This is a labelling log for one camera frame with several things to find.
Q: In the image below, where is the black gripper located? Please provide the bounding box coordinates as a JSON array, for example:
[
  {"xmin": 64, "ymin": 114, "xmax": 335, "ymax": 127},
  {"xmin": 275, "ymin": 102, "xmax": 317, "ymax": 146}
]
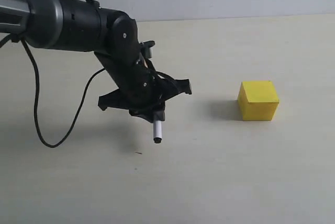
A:
[{"xmin": 98, "ymin": 77, "xmax": 192, "ymax": 122}]

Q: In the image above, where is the black and white marker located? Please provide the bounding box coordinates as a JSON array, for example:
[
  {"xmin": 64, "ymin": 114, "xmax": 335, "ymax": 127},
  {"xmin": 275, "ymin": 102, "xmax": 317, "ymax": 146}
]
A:
[{"xmin": 153, "ymin": 112, "xmax": 164, "ymax": 144}]

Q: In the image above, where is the yellow cube block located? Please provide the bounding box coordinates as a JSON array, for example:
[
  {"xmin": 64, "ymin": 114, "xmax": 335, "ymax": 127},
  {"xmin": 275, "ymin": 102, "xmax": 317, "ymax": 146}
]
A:
[{"xmin": 237, "ymin": 80, "xmax": 280, "ymax": 121}]

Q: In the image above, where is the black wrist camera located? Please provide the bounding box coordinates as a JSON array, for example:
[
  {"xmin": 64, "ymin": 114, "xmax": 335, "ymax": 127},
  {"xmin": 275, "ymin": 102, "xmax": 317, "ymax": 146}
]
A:
[{"xmin": 139, "ymin": 40, "xmax": 155, "ymax": 59}]

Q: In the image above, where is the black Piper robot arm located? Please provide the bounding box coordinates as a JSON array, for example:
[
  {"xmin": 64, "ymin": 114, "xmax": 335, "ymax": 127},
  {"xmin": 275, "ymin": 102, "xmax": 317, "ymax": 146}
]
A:
[{"xmin": 1, "ymin": 0, "xmax": 192, "ymax": 122}]

